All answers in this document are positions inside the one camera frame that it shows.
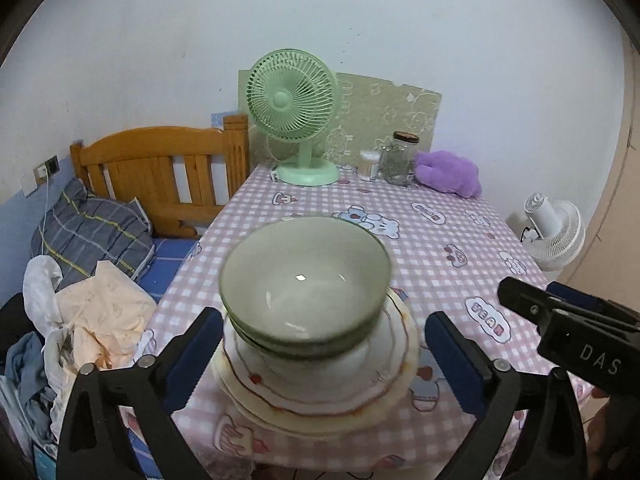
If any wall socket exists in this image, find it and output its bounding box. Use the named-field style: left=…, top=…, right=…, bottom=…
left=32, top=156, right=61, bottom=183

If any cotton swab box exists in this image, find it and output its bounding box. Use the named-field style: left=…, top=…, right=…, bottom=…
left=358, top=149, right=382, bottom=182

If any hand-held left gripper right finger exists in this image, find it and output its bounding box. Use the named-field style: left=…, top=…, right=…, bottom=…
left=424, top=310, right=590, bottom=480

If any green desk fan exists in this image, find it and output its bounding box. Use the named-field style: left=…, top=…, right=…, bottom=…
left=246, top=49, right=342, bottom=187

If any blue checked bed sheet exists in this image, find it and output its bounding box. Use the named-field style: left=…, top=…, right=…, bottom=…
left=135, top=237, right=201, bottom=306

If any blue-grey cloth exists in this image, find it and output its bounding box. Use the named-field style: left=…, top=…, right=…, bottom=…
left=5, top=332, right=58, bottom=441

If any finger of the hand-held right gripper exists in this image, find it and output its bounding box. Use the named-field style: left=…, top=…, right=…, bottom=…
left=546, top=281, right=640, bottom=328
left=497, top=276, right=561, bottom=333

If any white cloth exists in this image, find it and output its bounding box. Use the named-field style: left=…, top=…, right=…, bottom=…
left=22, top=255, right=66, bottom=336

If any grey-green floral ceramic bowl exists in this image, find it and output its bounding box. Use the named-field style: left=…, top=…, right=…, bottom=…
left=227, top=310, right=385, bottom=353
left=219, top=216, right=392, bottom=346
left=235, top=330, right=376, bottom=360

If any peach cloth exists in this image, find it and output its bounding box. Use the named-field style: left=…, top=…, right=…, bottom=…
left=55, top=260, right=158, bottom=371

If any white standing fan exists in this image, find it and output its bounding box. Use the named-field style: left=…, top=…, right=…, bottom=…
left=522, top=191, right=587, bottom=272

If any scalloped yellow floral plate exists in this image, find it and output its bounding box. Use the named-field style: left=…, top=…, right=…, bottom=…
left=215, top=375, right=401, bottom=436

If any green cartoon printed board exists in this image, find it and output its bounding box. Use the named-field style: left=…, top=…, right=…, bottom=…
left=239, top=70, right=443, bottom=171

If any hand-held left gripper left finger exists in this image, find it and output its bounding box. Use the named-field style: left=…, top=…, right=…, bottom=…
left=56, top=306, right=224, bottom=480

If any pink checked tablecloth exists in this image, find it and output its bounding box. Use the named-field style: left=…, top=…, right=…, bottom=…
left=117, top=162, right=596, bottom=476

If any white charging cable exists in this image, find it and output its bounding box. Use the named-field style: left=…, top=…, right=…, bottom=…
left=42, top=180, right=52, bottom=256

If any glass jar dark lid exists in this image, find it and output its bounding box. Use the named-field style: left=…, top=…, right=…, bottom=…
left=380, top=131, right=420, bottom=187

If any wooden bed headboard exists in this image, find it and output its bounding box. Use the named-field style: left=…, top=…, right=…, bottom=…
left=70, top=114, right=251, bottom=238

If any purple plush toy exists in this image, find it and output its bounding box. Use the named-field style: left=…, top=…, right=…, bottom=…
left=414, top=150, right=483, bottom=198

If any white plate maroon rim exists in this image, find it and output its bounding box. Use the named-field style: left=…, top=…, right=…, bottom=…
left=222, top=290, right=420, bottom=406

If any grey plaid pillow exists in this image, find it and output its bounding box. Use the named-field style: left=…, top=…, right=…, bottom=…
left=31, top=177, right=155, bottom=288

